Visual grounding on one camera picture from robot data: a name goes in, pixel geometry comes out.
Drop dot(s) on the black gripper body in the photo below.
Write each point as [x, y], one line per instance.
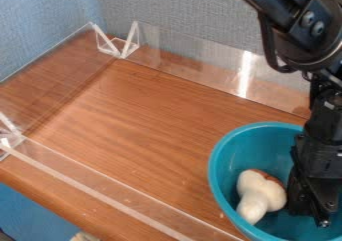
[317, 160]

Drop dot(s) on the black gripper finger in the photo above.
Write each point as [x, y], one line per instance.
[300, 195]
[325, 191]

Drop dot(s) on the white brown toy mushroom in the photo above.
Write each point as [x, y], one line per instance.
[263, 195]

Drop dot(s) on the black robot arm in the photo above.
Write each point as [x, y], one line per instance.
[303, 42]

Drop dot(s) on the blue plastic bowl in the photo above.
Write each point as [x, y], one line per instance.
[260, 146]

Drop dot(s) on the clear acrylic back panel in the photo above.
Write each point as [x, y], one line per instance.
[223, 67]

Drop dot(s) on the clear acrylic panel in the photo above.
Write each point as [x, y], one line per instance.
[223, 67]
[138, 205]
[66, 65]

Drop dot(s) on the clear acrylic front panel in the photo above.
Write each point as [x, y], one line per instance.
[138, 205]

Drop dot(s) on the clear acrylic left panel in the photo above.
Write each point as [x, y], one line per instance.
[66, 65]

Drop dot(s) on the clear acrylic corner bracket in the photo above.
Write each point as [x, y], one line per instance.
[117, 42]

